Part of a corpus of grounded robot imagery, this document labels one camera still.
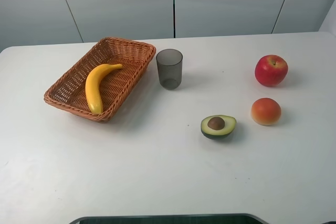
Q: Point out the yellow banana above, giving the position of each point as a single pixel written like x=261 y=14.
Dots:
x=92 y=85

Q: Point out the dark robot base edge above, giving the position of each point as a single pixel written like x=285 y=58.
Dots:
x=188 y=219

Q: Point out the brown wicker basket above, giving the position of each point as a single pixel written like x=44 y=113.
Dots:
x=68 y=92

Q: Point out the grey translucent cup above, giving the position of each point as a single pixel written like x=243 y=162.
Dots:
x=169 y=66

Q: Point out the halved avocado with pit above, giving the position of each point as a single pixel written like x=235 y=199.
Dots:
x=218 y=126

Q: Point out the orange round fruit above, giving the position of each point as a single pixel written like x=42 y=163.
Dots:
x=265 y=111

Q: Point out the red apple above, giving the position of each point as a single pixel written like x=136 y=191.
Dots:
x=271 y=70

